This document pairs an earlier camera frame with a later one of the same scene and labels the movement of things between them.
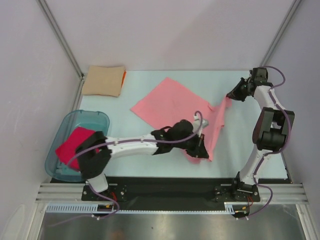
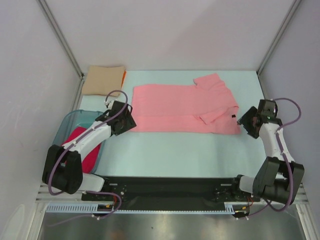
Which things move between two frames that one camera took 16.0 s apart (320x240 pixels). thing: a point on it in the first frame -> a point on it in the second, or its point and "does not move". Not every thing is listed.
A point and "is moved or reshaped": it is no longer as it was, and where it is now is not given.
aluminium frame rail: x=270 y=193 does not move
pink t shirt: x=169 y=103 is moved or reshaped
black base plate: x=173 y=193 does not move
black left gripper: x=199 y=150 -> x=130 y=123
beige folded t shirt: x=103 y=81 does not move
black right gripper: x=236 y=94 -> x=245 y=118
